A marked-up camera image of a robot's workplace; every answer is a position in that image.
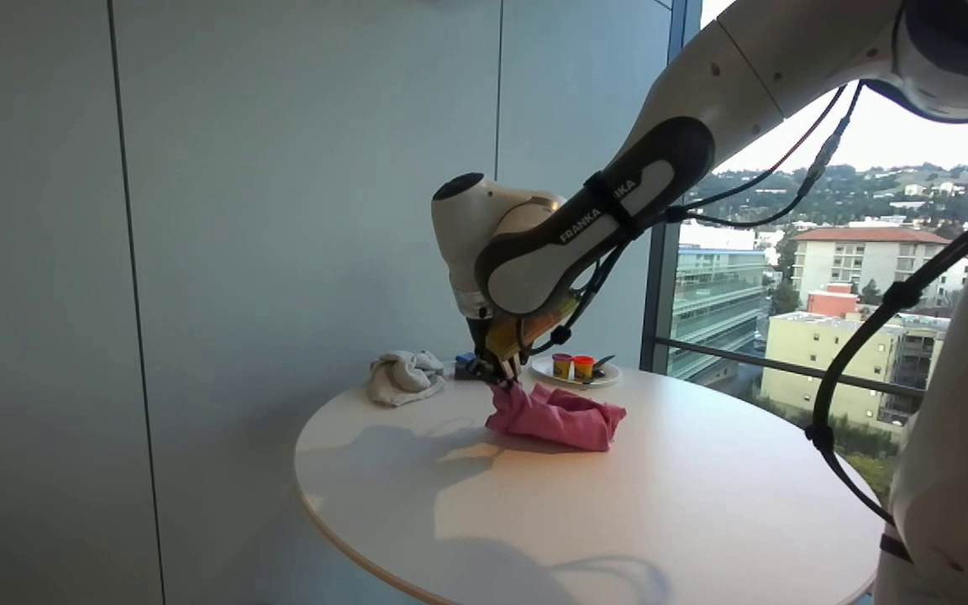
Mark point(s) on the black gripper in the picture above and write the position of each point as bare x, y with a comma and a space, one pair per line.
494, 352

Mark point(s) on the pink shirt with orange print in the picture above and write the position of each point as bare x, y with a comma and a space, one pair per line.
557, 421

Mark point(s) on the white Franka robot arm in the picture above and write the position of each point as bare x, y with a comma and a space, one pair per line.
820, 70

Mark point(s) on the small blue block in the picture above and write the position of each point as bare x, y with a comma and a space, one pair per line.
464, 368

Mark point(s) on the purple toy cup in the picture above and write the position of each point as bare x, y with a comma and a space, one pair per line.
562, 363

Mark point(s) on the orange toy cup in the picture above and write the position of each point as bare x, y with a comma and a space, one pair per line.
584, 368

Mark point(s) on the white round plate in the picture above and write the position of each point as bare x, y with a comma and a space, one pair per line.
597, 377

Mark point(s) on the black utensil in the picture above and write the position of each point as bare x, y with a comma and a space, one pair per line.
603, 363

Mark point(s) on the crumpled white cloth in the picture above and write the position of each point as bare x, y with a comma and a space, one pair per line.
406, 376

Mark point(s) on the dark balcony railing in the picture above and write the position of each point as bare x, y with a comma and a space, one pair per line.
754, 362

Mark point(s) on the yellow building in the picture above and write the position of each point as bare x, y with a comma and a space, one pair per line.
809, 358

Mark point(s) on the white red-roofed building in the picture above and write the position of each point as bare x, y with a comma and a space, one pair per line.
865, 263

